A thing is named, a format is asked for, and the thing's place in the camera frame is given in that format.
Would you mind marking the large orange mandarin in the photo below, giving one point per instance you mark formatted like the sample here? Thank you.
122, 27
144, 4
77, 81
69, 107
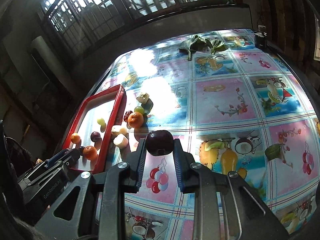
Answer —
90, 153

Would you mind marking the dark purple plum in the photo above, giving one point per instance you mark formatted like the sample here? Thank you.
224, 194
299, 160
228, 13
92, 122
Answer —
159, 143

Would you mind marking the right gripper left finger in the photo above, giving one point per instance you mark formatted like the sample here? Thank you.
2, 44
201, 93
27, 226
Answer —
136, 162

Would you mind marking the red dried jujube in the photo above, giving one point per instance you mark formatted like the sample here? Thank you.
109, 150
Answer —
126, 115

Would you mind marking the red rimmed white tray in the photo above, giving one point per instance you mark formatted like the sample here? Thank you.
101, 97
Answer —
106, 105

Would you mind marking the fruit patterned tablecloth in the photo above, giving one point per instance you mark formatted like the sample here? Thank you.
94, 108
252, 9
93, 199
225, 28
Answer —
240, 110

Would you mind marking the small dark box on table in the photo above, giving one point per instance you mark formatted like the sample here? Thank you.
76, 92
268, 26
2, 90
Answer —
260, 38

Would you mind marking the dark grape in tray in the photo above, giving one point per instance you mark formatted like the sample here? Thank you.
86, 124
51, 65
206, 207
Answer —
95, 136

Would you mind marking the yellow green grape in tray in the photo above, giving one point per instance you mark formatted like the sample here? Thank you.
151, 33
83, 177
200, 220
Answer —
101, 121

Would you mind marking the green leafy vegetable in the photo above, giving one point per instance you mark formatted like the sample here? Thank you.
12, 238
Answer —
197, 43

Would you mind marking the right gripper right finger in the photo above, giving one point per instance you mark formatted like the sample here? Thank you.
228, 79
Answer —
186, 176

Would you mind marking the small orange in tray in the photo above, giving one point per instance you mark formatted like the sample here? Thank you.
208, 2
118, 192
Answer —
75, 138

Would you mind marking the walnut shaped pastry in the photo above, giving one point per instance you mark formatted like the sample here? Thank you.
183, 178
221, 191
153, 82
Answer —
142, 98

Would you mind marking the barred window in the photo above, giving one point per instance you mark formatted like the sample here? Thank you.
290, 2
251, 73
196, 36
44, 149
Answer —
77, 25

